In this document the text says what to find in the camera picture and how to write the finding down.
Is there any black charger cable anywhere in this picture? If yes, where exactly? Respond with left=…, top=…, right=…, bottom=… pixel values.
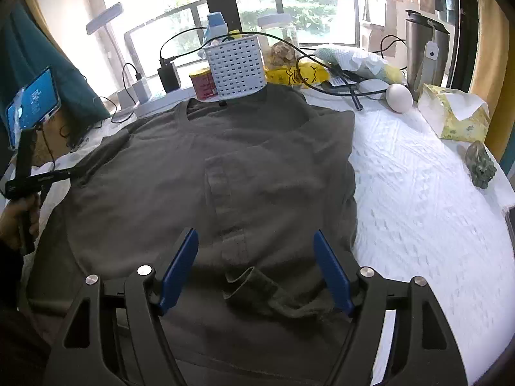
left=97, top=63, right=142, bottom=125
left=160, top=27, right=210, bottom=63

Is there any white egg-shaped object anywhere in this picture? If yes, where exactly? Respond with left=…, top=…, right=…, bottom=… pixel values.
left=385, top=83, right=414, bottom=113

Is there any white desk lamp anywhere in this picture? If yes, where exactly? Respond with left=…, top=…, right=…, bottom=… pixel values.
left=86, top=3, right=139, bottom=110

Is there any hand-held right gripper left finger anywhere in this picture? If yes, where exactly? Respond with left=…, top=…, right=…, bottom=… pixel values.
left=42, top=228, right=199, bottom=386

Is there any stainless steel tumbler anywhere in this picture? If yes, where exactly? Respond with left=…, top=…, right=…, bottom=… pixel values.
left=404, top=9, right=450, bottom=90

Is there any black charger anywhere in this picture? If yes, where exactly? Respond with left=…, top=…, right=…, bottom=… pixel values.
left=158, top=60, right=182, bottom=92

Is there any black strap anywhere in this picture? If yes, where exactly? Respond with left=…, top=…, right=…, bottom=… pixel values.
left=330, top=64, right=363, bottom=112

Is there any long black cable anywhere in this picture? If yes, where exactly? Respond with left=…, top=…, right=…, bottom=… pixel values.
left=171, top=30, right=387, bottom=99

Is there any clear jar with white lid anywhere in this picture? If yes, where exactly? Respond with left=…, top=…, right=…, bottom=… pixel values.
left=257, top=13, right=299, bottom=69

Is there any blue and white packet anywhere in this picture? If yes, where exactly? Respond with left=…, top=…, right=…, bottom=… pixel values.
left=207, top=12, right=230, bottom=43

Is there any green figurine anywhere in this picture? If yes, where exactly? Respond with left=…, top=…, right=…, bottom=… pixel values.
left=465, top=141, right=498, bottom=189

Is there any red can with yellow lid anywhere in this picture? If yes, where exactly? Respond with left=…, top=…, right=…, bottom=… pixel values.
left=189, top=68, right=220, bottom=100

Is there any white textured tablecloth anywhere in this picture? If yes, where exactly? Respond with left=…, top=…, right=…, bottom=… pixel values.
left=24, top=84, right=515, bottom=386

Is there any person's left hand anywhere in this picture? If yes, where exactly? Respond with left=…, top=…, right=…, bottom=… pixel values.
left=0, top=199, right=41, bottom=251

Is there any black cable loop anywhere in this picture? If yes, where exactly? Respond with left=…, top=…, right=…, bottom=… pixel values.
left=378, top=34, right=408, bottom=58

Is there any yellow plastic bag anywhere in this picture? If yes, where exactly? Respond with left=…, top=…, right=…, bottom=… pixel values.
left=266, top=62, right=331, bottom=88

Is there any olive green t-shirt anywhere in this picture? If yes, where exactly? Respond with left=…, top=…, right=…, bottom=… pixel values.
left=26, top=84, right=360, bottom=386

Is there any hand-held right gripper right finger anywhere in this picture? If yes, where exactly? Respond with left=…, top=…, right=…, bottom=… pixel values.
left=314, top=230, right=469, bottom=386

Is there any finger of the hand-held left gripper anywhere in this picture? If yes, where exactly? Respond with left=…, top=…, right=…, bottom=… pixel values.
left=56, top=168, right=96, bottom=184

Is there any yellow green tissue pack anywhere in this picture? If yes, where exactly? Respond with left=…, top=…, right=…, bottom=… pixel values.
left=417, top=84, right=491, bottom=142

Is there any smartphone with blue screen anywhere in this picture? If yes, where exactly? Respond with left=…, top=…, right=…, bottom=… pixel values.
left=5, top=66, right=62, bottom=149

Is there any white perforated plastic basket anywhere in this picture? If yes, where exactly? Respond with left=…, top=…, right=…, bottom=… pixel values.
left=203, top=34, right=269, bottom=101

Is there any teal cloth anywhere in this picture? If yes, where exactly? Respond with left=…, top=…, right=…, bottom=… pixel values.
left=0, top=2, right=112, bottom=149

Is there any white and green wrapped packet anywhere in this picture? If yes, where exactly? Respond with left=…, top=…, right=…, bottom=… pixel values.
left=314, top=44, right=404, bottom=86

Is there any white charger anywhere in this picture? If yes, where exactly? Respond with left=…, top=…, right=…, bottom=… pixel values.
left=135, top=78, right=153, bottom=103

